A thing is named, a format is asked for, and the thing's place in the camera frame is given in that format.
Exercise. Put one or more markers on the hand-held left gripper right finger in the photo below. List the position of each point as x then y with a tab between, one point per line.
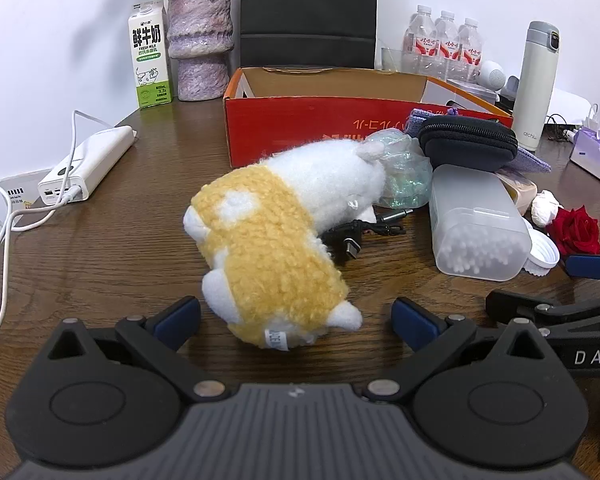
415	325

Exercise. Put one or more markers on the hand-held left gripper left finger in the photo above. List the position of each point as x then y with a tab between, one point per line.
177	322

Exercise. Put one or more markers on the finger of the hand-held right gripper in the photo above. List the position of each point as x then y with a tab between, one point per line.
592	266
570	312

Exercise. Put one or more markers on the red rose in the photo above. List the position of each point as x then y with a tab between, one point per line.
575	232

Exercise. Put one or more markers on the white ribbed lid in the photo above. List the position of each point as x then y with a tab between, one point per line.
542	252

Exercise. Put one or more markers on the white tissue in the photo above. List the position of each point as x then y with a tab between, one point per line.
545	207

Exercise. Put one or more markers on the yellow and white plush toy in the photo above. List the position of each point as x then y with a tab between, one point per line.
265	240

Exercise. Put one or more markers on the frosted cotton swab box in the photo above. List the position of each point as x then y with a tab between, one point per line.
475	220

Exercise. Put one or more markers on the purple cloth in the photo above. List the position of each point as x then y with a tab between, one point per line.
530	162

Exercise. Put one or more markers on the iridescent bubble wrap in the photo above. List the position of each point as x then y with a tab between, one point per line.
405	180

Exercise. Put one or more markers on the black zip pouch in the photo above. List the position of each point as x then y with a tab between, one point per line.
467	142

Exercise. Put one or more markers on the red cardboard box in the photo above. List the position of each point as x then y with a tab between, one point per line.
300	130

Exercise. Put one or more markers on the purple tissue pack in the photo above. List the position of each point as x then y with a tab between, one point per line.
592	147

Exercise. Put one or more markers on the white device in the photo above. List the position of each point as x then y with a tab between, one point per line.
572	105

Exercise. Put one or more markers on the white power bank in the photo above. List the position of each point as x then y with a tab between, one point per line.
87	165

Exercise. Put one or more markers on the white thermos bottle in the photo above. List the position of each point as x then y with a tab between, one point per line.
532	90

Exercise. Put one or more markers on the grey object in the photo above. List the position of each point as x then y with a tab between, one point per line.
510	89

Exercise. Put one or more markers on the white card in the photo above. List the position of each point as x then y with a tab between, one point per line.
15	185

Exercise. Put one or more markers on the clear plastic container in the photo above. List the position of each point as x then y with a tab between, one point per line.
472	89

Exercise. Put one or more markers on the white round speaker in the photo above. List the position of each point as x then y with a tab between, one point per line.
492	74

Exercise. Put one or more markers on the clear water bottle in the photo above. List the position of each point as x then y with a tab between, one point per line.
447	45
470	50
419	40

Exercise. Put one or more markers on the clear glass cup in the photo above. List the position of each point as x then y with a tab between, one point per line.
391	60

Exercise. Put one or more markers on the white and green milk carton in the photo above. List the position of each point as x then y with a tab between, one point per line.
149	55

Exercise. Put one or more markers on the purple stone vase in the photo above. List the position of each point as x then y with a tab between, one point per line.
200	45

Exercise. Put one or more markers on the black chair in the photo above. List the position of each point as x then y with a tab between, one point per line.
307	10

